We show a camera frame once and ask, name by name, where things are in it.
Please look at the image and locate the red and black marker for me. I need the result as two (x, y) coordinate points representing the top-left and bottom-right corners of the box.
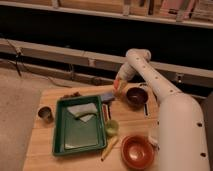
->
(102, 104), (111, 122)

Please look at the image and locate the small metal cup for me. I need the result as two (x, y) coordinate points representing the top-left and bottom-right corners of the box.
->
(38, 106), (54, 123)

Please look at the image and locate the small green cup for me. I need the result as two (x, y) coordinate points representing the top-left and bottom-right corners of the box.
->
(105, 120), (119, 137)

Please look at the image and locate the orange-red bowl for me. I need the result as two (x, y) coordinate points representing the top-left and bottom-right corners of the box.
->
(121, 135), (154, 170)

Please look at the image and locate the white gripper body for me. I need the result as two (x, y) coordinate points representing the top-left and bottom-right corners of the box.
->
(117, 63), (136, 81)

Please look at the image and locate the wooden shelf rail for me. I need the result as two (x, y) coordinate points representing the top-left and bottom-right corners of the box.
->
(0, 38), (213, 88)

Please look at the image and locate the dark purple bowl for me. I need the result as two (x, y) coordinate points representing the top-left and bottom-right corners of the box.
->
(126, 87), (148, 108)

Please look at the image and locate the folded grey cloth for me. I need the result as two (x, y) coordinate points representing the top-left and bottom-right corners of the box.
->
(67, 103), (98, 122)

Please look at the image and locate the orange apple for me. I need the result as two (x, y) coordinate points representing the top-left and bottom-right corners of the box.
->
(113, 79), (120, 91)

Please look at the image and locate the yellow banana toy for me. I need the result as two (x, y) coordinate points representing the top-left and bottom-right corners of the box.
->
(101, 136), (118, 161)

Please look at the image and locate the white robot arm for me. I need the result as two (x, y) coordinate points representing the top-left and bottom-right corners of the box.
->
(114, 49), (210, 171)

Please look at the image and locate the dark brown small object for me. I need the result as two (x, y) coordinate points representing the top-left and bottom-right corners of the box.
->
(62, 92), (81, 99)

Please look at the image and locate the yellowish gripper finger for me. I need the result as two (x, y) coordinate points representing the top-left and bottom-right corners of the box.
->
(115, 80), (127, 96)

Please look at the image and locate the white plastic cup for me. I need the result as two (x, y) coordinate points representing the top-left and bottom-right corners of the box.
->
(148, 129), (158, 146)

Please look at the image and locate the black handled utensil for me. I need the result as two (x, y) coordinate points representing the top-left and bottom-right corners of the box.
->
(144, 104), (150, 117)

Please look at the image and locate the green plastic tray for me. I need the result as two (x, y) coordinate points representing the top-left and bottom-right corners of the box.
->
(52, 96), (107, 156)

